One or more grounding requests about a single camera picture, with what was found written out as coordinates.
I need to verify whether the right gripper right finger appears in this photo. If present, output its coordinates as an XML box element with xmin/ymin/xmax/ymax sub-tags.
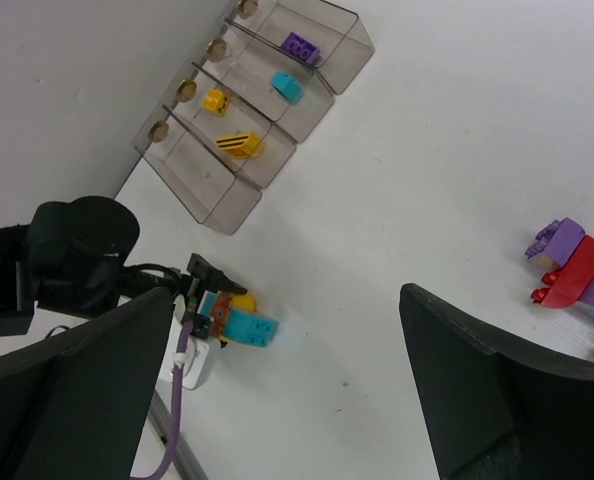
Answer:
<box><xmin>399</xmin><ymin>283</ymin><xmax>594</xmax><ymax>479</ymax></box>

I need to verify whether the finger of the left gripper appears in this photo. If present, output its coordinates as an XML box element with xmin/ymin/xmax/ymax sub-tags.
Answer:
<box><xmin>187</xmin><ymin>253</ymin><xmax>248</xmax><ymax>297</ymax></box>

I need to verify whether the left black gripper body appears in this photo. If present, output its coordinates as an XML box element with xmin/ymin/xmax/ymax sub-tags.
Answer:
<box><xmin>27</xmin><ymin>196</ymin><xmax>190</xmax><ymax>318</ymax></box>

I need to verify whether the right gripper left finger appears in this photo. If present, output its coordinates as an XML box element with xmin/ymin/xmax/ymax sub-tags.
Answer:
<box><xmin>0</xmin><ymin>288</ymin><xmax>173</xmax><ymax>479</ymax></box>

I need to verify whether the yellow orange patterned lego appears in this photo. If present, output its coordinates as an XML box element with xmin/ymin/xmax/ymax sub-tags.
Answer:
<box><xmin>207</xmin><ymin>291</ymin><xmax>256</xmax><ymax>348</ymax></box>

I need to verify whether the teal bottom lego brick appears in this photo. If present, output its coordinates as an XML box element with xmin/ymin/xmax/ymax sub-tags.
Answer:
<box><xmin>197</xmin><ymin>291</ymin><xmax>217</xmax><ymax>318</ymax></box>

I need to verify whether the teal curved lego brick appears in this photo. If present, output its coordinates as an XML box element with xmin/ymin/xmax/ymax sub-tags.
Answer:
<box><xmin>222</xmin><ymin>309</ymin><xmax>278</xmax><ymax>348</ymax></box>

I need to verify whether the yellow black striped lego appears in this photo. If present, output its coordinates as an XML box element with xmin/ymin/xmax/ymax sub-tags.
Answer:
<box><xmin>215</xmin><ymin>132</ymin><xmax>265</xmax><ymax>160</ymax></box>

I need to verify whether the small yellow lego brick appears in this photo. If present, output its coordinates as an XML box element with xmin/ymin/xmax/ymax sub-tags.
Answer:
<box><xmin>202</xmin><ymin>90</ymin><xmax>231</xmax><ymax>117</ymax></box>

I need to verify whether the teal square lego brick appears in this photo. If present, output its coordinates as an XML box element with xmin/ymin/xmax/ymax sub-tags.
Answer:
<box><xmin>270</xmin><ymin>71</ymin><xmax>303</xmax><ymax>105</ymax></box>

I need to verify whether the red arch lego brick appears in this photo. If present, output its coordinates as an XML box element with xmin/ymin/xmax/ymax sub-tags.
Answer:
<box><xmin>530</xmin><ymin>235</ymin><xmax>594</xmax><ymax>309</ymax></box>

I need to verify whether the clear compartment container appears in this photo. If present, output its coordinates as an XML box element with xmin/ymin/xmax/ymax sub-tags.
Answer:
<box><xmin>132</xmin><ymin>1</ymin><xmax>375</xmax><ymax>235</ymax></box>

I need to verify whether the purple flower lego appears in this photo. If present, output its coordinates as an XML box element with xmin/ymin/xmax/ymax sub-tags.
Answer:
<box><xmin>524</xmin><ymin>217</ymin><xmax>586</xmax><ymax>270</ymax></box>

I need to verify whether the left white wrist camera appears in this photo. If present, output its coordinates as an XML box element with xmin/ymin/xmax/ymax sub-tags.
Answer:
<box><xmin>158</xmin><ymin>295</ymin><xmax>221</xmax><ymax>390</ymax></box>

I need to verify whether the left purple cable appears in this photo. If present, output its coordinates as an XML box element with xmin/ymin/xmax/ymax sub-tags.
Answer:
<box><xmin>129</xmin><ymin>319</ymin><xmax>196</xmax><ymax>480</ymax></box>

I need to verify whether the aluminium front rail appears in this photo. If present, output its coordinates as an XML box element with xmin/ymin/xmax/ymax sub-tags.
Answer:
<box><xmin>148</xmin><ymin>391</ymin><xmax>208</xmax><ymax>480</ymax></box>

